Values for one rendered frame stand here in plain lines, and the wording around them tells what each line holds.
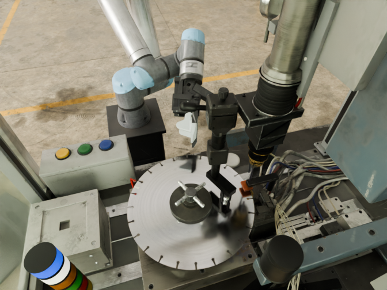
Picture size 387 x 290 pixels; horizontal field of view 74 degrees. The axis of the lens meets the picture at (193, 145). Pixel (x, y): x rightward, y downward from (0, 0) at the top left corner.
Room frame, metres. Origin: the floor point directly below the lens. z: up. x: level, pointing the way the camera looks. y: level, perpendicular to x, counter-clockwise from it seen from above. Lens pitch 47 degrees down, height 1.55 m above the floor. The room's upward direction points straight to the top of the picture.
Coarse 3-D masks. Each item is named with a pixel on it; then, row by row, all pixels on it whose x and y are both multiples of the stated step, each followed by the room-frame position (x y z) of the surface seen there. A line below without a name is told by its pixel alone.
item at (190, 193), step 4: (180, 184) 0.37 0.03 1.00; (200, 184) 0.37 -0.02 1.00; (204, 184) 0.37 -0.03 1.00; (184, 188) 0.36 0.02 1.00; (188, 188) 0.36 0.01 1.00; (192, 188) 0.36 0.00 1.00; (196, 188) 0.36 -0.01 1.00; (200, 188) 0.36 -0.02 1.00; (188, 192) 0.34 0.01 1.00; (192, 192) 0.34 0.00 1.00; (196, 192) 0.35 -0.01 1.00; (184, 196) 0.34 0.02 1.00; (188, 196) 0.33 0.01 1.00; (192, 196) 0.33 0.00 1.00; (196, 196) 0.34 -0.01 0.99; (180, 200) 0.32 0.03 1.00; (184, 200) 0.33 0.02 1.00; (188, 200) 0.33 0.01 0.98; (192, 200) 0.33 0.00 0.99; (196, 200) 0.32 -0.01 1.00; (176, 204) 0.31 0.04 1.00; (200, 204) 0.31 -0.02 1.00
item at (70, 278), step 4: (72, 264) 0.15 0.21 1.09; (72, 268) 0.14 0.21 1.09; (76, 268) 0.15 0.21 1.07; (72, 272) 0.14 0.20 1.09; (76, 272) 0.14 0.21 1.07; (68, 276) 0.13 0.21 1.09; (72, 276) 0.13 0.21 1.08; (76, 276) 0.14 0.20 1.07; (64, 280) 0.12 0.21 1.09; (68, 280) 0.12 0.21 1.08; (72, 280) 0.13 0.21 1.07; (56, 284) 0.12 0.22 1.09; (60, 284) 0.12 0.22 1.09; (64, 284) 0.12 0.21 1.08; (68, 284) 0.12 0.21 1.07; (56, 288) 0.11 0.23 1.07; (60, 288) 0.11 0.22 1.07; (64, 288) 0.12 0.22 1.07
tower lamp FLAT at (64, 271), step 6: (66, 258) 0.15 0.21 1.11; (66, 264) 0.14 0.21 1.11; (60, 270) 0.13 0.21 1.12; (66, 270) 0.13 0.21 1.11; (54, 276) 0.12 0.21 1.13; (60, 276) 0.12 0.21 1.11; (66, 276) 0.13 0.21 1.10; (48, 282) 0.11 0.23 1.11; (54, 282) 0.12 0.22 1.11; (60, 282) 0.12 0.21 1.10
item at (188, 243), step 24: (168, 168) 0.46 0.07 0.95; (192, 168) 0.46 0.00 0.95; (144, 192) 0.38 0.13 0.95; (168, 192) 0.38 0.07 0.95; (216, 192) 0.38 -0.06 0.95; (240, 192) 0.38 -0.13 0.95; (144, 216) 0.31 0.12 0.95; (168, 216) 0.31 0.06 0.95; (216, 216) 0.31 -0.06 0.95; (240, 216) 0.31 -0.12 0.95; (144, 240) 0.25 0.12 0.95; (168, 240) 0.25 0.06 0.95; (192, 240) 0.25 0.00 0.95; (216, 240) 0.25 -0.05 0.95; (168, 264) 0.19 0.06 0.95; (192, 264) 0.19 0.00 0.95; (216, 264) 0.19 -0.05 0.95
